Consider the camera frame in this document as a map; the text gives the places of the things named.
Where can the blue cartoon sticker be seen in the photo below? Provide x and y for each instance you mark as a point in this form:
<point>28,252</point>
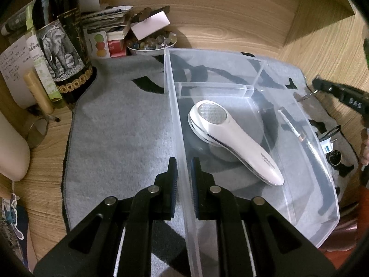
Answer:
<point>11,222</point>

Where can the thin white pen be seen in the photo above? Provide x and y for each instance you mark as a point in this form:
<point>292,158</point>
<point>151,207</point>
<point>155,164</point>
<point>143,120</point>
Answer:
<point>291,127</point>

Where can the white handheld lint remover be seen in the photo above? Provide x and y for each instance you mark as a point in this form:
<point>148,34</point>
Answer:
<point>230,132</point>

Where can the white handwritten paper note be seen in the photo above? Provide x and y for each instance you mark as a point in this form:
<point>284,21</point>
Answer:
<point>14,69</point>

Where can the small red box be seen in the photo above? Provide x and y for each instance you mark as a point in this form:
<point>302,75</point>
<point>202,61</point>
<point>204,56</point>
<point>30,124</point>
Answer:
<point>116,49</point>

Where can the dark wine bottle elephant label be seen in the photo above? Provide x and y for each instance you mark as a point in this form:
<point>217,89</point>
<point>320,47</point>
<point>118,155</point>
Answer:
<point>57,49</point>

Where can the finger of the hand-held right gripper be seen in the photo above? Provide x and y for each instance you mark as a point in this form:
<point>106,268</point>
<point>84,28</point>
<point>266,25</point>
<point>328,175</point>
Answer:
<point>343,95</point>

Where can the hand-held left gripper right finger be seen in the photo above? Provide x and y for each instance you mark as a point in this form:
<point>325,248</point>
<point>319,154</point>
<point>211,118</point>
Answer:
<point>196,184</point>

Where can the beige cylindrical tube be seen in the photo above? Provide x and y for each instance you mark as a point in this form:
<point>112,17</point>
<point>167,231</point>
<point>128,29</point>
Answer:
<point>37,92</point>

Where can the dark marker with white cap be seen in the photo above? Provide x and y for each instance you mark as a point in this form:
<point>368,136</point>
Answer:
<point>14,21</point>

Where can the green and white bottle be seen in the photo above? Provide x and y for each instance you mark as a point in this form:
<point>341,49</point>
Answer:
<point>43,75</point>

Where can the white bowl of beads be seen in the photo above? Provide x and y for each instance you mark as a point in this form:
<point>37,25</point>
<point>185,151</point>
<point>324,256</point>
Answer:
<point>150,50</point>

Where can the clear plastic storage box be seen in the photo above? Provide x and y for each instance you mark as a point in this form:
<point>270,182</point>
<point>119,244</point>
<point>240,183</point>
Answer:
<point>288,207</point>

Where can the person's right hand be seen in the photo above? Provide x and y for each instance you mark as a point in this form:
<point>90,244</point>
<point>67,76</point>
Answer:
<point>365,147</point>

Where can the person's orange sleeved forearm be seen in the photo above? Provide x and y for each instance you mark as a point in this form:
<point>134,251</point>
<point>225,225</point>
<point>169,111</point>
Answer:
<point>361,207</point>

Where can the pale pink card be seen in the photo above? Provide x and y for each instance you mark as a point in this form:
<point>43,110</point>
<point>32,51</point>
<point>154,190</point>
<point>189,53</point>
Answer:
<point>150,24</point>

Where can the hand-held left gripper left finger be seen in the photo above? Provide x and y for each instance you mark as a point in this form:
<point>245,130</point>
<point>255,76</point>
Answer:
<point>173,181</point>

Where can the white rounded object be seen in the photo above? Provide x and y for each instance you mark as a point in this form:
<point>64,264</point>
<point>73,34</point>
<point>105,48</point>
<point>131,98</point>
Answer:
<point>11,155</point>

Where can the round black tin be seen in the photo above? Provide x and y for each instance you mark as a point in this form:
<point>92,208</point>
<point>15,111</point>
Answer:
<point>335,157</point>

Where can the white card with fruit print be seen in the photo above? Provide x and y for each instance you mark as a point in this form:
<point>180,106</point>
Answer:
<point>99,44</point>

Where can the stack of booklets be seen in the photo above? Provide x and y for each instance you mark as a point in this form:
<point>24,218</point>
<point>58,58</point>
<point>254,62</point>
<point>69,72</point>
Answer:
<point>106,16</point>

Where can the grey felt mat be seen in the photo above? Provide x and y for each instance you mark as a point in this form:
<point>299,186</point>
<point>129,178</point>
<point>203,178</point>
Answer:
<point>121,135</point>

